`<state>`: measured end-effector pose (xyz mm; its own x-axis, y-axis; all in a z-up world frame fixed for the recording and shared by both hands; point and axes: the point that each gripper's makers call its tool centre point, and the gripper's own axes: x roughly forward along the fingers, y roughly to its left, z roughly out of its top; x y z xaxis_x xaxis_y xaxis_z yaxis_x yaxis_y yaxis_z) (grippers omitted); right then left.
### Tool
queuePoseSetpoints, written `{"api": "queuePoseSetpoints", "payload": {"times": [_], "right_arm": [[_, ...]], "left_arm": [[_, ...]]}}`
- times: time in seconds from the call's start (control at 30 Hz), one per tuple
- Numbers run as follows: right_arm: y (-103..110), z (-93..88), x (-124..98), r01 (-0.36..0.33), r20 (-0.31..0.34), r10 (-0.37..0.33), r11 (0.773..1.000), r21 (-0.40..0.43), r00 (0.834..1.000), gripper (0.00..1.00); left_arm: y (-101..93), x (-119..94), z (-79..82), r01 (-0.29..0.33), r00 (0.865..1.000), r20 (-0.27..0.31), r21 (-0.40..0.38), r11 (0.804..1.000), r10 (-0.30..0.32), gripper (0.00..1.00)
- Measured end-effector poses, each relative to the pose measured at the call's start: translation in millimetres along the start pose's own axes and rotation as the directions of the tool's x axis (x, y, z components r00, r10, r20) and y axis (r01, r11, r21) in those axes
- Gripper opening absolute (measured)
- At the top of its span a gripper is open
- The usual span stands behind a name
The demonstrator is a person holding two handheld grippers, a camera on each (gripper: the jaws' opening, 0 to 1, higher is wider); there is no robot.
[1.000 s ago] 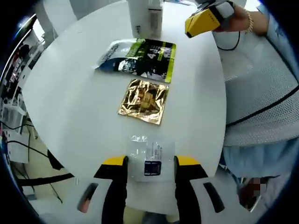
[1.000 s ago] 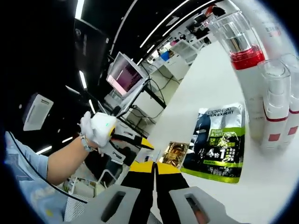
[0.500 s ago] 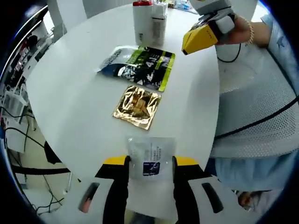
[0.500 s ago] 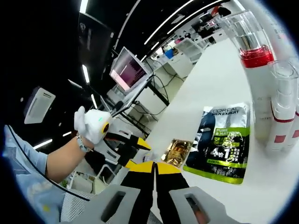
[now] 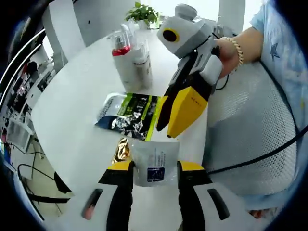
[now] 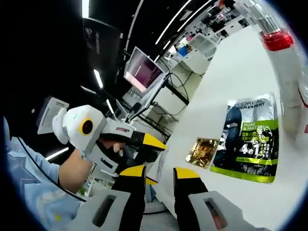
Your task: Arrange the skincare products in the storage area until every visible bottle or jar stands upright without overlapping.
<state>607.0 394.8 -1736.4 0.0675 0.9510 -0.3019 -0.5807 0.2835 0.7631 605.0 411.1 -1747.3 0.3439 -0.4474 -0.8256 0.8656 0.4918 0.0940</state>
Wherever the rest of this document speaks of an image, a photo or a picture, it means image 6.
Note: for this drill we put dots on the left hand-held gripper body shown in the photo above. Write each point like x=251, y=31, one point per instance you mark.
x=79, y=125

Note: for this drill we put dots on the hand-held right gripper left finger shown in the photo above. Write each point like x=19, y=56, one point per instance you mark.
x=120, y=207

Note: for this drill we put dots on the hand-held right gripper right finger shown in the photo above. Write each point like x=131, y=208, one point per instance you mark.
x=192, y=207

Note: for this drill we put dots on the white skincare bottle clear cap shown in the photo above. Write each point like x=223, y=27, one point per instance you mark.
x=303, y=115

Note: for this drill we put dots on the white skincare bottle red collar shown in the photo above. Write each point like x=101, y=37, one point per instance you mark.
x=286, y=72

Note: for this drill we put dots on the person's left hand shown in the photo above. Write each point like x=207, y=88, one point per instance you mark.
x=115, y=147

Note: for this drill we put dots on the grey ceiling air unit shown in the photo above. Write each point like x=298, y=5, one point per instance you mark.
x=48, y=115

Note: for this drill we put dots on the clear plastic packet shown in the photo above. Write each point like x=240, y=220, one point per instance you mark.
x=161, y=166

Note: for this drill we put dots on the gold foil sachet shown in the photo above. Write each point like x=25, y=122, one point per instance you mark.
x=202, y=152

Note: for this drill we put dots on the computer monitor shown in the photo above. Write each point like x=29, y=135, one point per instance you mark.
x=144, y=69

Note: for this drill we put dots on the light blue patterned shirt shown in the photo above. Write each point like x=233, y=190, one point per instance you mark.
x=31, y=187

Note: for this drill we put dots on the black green foil sachet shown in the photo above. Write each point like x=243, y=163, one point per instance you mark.
x=252, y=144

